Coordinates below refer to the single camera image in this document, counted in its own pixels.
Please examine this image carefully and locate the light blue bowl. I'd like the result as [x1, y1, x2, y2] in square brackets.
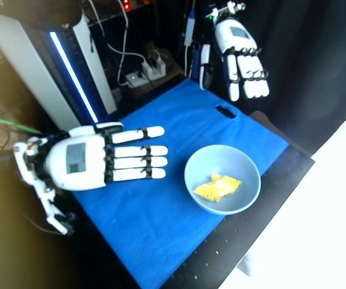
[184, 144, 262, 216]

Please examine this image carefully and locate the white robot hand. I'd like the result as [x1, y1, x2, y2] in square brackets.
[44, 122, 169, 193]
[199, 17, 271, 102]

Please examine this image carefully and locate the white tower with blue light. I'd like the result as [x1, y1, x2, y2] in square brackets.
[0, 8, 118, 139]

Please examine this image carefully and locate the white cable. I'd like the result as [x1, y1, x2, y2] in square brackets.
[116, 0, 130, 87]
[87, 0, 147, 61]

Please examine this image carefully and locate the white power adapter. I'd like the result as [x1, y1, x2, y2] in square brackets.
[125, 71, 149, 89]

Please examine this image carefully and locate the green cable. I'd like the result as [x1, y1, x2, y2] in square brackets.
[0, 116, 43, 135]

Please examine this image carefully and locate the white power strip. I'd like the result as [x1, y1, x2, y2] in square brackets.
[141, 55, 167, 81]

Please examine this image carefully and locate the white panel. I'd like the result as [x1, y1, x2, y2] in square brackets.
[217, 101, 346, 289]

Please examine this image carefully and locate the dark rounded cover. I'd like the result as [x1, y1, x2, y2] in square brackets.
[0, 0, 82, 31]

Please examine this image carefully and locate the bag of yellow beads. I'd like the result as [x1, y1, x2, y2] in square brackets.
[193, 173, 243, 203]

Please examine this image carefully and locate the brown board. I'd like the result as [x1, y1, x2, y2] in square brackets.
[249, 108, 315, 156]

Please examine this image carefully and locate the blue cloth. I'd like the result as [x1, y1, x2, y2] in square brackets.
[72, 78, 291, 289]

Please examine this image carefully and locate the black curtain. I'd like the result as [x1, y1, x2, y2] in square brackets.
[238, 0, 346, 157]

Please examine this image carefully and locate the hanging white adapter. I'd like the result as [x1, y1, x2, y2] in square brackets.
[184, 16, 196, 47]

